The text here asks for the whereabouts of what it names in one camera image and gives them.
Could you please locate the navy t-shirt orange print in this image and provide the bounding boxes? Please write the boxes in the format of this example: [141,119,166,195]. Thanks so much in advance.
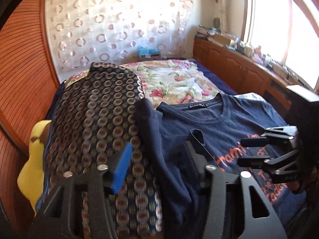
[155,92,307,227]

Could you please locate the dark circle-patterned garment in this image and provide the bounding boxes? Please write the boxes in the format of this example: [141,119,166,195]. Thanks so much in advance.
[36,62,162,238]

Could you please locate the navy blue fleece sweater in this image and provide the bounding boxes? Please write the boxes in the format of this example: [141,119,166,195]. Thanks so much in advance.
[135,99,192,231]

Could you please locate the person's right hand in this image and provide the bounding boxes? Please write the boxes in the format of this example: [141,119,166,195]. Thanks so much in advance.
[286,167,318,194]

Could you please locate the yellow plush toy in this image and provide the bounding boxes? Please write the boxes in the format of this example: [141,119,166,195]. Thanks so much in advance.
[17,120,51,214]

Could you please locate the wooden sideboard cabinet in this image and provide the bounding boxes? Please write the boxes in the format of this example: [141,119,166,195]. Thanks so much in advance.
[193,37,291,116]

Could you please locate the floral bed quilt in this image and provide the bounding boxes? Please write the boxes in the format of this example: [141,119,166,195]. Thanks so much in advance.
[60,59,228,112]

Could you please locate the cardboard box on cabinet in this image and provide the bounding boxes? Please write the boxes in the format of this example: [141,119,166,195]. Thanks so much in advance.
[213,34,232,46]

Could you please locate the bright window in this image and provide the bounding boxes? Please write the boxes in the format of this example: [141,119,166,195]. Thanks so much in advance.
[248,0,318,88]

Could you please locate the blue toy on bed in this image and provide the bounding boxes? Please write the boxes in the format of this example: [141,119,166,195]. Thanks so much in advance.
[137,46,160,61]

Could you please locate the wooden slatted wardrobe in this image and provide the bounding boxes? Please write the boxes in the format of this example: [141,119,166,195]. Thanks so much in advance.
[1,0,59,234]

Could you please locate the white circle-patterned curtain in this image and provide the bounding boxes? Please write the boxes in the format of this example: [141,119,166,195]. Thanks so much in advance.
[45,0,193,74]

